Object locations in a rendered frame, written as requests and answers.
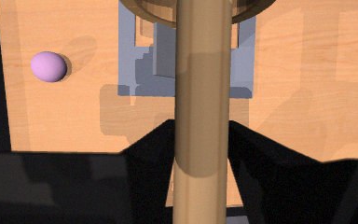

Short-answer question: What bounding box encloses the purple ball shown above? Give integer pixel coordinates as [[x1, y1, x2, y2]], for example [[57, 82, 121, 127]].
[[31, 51, 67, 83]]

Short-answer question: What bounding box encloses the brown round bar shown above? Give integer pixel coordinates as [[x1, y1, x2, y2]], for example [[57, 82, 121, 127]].
[[172, 0, 233, 224]]

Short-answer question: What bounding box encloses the tan paper roll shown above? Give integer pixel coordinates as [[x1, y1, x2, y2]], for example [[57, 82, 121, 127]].
[[119, 0, 276, 28]]

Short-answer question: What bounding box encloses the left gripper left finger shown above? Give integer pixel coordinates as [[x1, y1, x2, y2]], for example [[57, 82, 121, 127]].
[[0, 119, 175, 224]]

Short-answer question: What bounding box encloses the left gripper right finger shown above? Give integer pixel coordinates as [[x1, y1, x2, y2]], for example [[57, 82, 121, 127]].
[[227, 120, 358, 224]]

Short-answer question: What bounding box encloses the grey metal rack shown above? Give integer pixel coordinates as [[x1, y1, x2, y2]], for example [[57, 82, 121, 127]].
[[117, 0, 256, 99]]

